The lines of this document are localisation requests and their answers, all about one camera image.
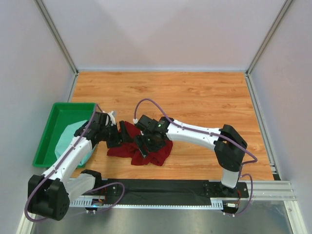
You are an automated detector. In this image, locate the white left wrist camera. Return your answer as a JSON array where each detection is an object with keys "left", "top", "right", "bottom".
[{"left": 107, "top": 111, "right": 116, "bottom": 126}]

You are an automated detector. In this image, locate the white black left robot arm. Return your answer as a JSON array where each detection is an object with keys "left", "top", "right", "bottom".
[{"left": 24, "top": 111, "right": 125, "bottom": 222}]

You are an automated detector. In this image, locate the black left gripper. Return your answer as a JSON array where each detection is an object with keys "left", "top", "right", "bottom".
[{"left": 100, "top": 121, "right": 134, "bottom": 149}]

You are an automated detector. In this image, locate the dark red t-shirt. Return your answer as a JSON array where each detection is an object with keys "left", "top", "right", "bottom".
[{"left": 106, "top": 121, "right": 174, "bottom": 166}]

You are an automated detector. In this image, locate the left aluminium corner post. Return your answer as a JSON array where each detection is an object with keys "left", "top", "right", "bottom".
[{"left": 34, "top": 0, "right": 78, "bottom": 76}]

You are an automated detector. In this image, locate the green plastic tray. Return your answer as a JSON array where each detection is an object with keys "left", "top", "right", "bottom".
[{"left": 33, "top": 102, "right": 96, "bottom": 168}]

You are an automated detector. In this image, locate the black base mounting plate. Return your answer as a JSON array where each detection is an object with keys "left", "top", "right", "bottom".
[{"left": 101, "top": 179, "right": 250, "bottom": 204}]

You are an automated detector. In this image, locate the aluminium corner post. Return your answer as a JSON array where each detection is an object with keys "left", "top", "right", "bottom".
[
  {"left": 34, "top": 0, "right": 78, "bottom": 76},
  {"left": 245, "top": 0, "right": 296, "bottom": 76}
]

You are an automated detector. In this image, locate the right aluminium corner post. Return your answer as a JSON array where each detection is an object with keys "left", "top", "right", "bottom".
[{"left": 245, "top": 0, "right": 296, "bottom": 76}]

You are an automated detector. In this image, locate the aluminium frame rail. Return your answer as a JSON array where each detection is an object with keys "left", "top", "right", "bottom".
[{"left": 243, "top": 180, "right": 297, "bottom": 201}]

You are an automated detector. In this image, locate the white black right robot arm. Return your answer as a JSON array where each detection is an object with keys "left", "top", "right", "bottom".
[{"left": 133, "top": 115, "right": 248, "bottom": 197}]

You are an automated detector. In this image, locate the slotted white cable duct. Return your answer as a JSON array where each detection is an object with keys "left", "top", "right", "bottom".
[{"left": 70, "top": 197, "right": 223, "bottom": 210}]

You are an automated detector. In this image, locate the light teal t-shirt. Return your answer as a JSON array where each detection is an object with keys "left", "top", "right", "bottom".
[{"left": 55, "top": 119, "right": 98, "bottom": 169}]

